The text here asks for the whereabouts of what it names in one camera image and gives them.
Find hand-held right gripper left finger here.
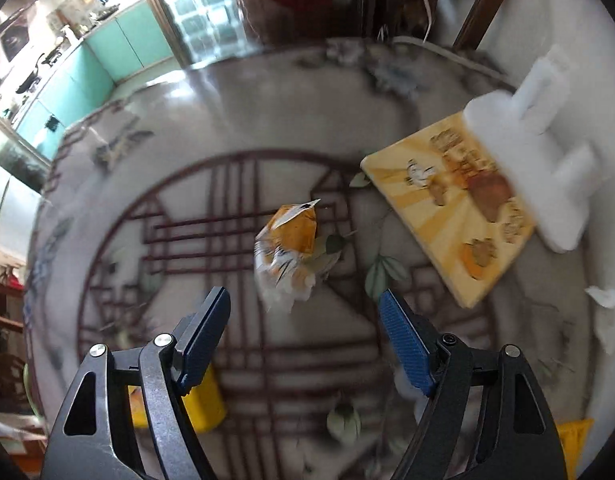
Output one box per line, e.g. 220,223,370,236
40,286,233,480

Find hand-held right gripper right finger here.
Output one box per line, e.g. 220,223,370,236
379,289,568,480

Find orange wrapper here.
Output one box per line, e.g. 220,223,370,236
254,199,345,313

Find yellow packet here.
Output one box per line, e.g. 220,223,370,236
127,365,225,433

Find yellow printed box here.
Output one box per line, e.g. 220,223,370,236
360,112,538,310

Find yellow ribbed container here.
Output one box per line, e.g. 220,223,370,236
555,419,595,480

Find dark carved wooden chair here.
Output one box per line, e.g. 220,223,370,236
0,352,28,403

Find white foam piece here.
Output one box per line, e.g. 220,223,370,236
462,45,613,253

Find teal kitchen cabinets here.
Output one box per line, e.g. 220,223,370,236
12,0,183,161

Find white cable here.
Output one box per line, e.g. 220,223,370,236
420,0,438,43

